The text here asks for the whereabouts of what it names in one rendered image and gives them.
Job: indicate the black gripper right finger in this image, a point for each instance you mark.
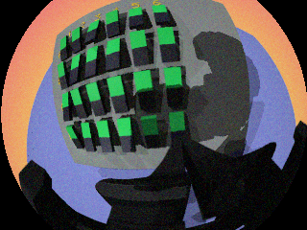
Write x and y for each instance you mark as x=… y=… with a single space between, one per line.
x=214 y=174

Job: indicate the grey switch panel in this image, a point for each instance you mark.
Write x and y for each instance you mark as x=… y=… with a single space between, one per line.
x=132 y=75

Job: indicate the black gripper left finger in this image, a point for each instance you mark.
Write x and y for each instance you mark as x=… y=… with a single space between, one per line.
x=167 y=186

